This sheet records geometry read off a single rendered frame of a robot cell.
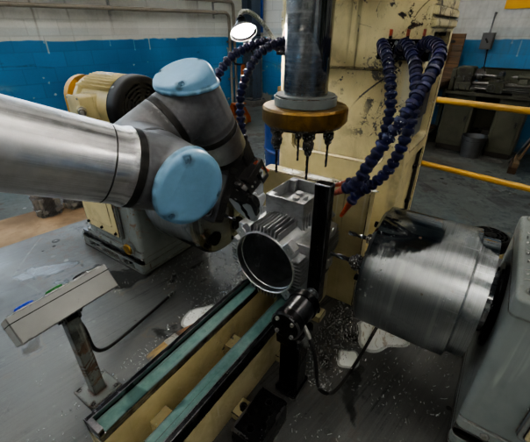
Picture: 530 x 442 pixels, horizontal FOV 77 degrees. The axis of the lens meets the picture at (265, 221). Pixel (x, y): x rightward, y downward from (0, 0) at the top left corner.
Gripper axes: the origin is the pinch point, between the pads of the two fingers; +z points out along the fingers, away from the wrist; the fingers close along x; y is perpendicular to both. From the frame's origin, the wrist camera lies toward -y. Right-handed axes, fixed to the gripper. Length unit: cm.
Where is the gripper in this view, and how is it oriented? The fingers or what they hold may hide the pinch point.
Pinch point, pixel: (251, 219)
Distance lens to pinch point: 77.3
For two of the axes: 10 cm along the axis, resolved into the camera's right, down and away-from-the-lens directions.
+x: -8.2, -2.8, 4.9
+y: 4.9, -7.9, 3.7
